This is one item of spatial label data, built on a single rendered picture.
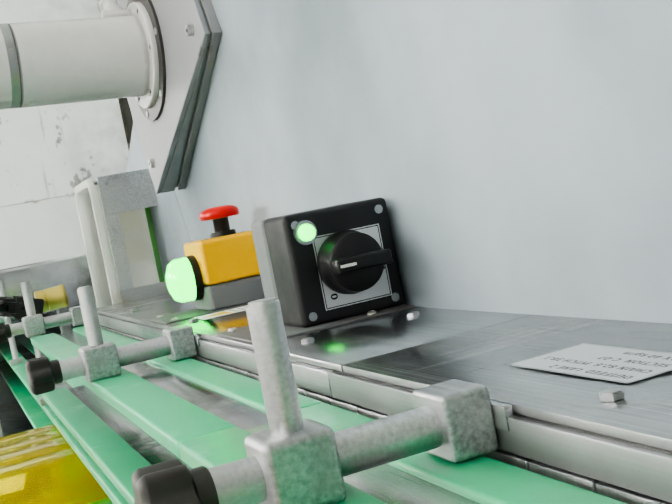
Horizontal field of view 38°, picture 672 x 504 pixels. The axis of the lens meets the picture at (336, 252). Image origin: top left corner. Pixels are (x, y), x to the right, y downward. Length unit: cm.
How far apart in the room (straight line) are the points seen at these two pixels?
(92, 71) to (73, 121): 391
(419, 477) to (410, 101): 34
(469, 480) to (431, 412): 3
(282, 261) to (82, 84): 53
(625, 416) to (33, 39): 93
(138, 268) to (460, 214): 88
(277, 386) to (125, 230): 111
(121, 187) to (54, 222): 358
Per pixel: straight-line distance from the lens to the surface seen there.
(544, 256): 55
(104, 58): 117
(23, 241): 500
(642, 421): 32
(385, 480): 37
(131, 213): 144
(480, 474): 35
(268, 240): 71
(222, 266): 96
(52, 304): 154
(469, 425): 36
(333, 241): 67
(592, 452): 33
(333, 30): 76
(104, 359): 79
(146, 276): 145
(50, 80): 116
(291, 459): 34
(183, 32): 108
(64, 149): 505
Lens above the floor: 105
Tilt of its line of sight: 22 degrees down
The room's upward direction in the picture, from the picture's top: 102 degrees counter-clockwise
